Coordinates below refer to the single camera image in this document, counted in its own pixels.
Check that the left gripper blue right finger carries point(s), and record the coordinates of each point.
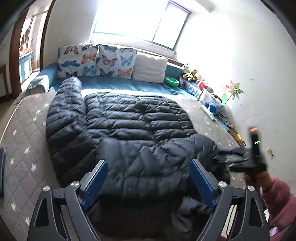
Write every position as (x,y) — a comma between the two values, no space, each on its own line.
(249,222)

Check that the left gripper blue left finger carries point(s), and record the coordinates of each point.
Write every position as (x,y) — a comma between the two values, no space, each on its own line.
(61,214)

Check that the black puffer down jacket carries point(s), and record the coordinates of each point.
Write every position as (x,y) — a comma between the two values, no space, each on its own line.
(148,143)

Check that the pink sleeve forearm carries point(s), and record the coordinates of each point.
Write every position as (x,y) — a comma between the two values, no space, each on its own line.
(280,204)

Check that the person right hand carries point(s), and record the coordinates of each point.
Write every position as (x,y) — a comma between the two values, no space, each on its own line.
(261,180)

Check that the grey star quilted mattress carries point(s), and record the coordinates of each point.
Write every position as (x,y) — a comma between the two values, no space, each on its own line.
(28,165)

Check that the colourful pinwheel flower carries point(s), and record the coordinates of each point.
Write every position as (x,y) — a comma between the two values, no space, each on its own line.
(233,91)

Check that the yellow green plush toy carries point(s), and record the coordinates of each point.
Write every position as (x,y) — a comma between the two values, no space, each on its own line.
(190,76)

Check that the green plastic bowl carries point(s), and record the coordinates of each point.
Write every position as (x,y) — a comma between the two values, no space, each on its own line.
(172,82)

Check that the black white plush toy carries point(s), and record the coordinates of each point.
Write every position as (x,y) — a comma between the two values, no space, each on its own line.
(186,68)

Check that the blue sofa bed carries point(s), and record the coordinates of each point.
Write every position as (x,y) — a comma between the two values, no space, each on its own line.
(47,81)

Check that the white pillow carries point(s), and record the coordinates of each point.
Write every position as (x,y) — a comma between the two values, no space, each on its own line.
(149,68)

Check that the left butterfly print pillow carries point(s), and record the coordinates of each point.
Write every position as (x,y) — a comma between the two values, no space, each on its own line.
(77,60)

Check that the butterfly print pillow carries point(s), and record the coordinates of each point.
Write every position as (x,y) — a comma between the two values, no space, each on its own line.
(115,62)
(77,60)

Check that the right butterfly print pillow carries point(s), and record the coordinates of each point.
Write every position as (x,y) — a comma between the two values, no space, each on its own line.
(115,62)

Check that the green framed window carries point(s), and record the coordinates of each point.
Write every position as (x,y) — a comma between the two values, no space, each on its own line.
(157,22)

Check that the brown wooden door frame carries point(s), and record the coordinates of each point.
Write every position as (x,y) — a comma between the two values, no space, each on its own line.
(14,46)

